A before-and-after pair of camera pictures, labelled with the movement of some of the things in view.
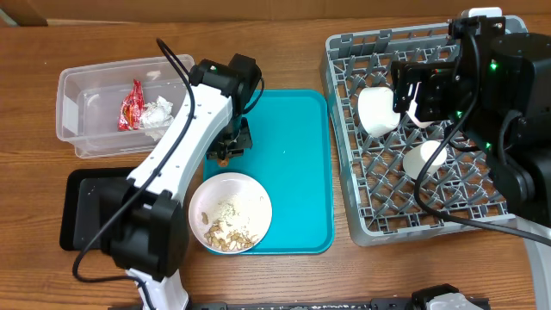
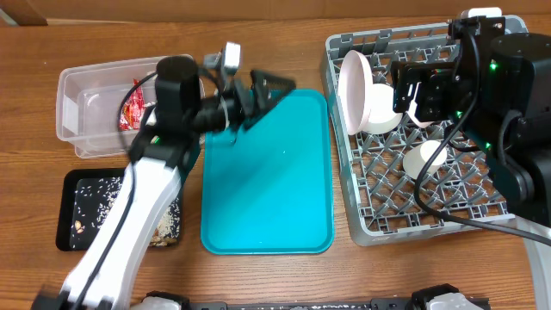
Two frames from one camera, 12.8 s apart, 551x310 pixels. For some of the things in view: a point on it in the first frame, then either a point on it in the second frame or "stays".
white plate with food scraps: [230, 213] → [355, 92]
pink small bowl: [411, 112] stays
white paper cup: [429, 154] stays
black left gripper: [244, 142] → [252, 108]
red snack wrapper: [132, 108] stays
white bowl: [376, 112] stays
